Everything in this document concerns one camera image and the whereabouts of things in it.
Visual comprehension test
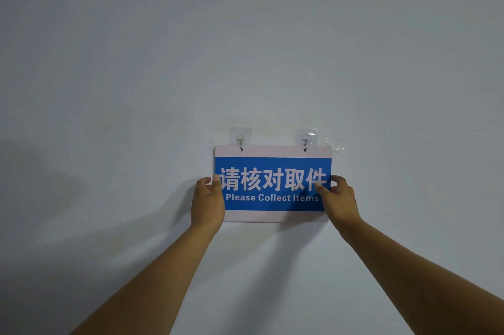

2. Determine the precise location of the person's right forearm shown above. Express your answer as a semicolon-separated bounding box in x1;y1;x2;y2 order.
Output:
340;217;504;335

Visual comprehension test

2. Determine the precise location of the person's right hand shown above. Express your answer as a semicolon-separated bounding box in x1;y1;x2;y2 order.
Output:
315;175;361;232

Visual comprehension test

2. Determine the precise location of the person's left hand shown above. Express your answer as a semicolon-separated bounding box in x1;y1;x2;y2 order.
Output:
191;174;226;234

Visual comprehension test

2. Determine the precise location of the blue and white sign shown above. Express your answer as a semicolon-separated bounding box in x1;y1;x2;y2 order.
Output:
214;145;332;223

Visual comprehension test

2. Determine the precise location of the clear adhesive wall hook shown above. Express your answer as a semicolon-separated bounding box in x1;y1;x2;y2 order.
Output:
295;128;318;152
230;127;252;151

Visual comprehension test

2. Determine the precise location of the person's left forearm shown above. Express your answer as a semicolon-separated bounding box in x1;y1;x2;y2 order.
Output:
70;225;218;335

